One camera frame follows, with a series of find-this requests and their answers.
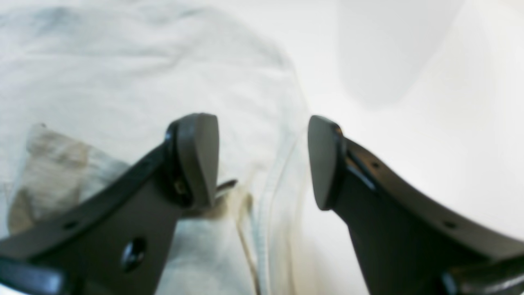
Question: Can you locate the grey t-shirt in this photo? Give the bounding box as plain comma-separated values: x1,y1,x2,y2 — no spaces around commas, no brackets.
1,0,310,295

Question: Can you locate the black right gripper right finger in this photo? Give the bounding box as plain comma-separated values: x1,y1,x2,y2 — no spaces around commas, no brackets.
307,116,524,295

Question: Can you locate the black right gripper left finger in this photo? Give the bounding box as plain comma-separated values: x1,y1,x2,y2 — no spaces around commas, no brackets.
1,113,219,295

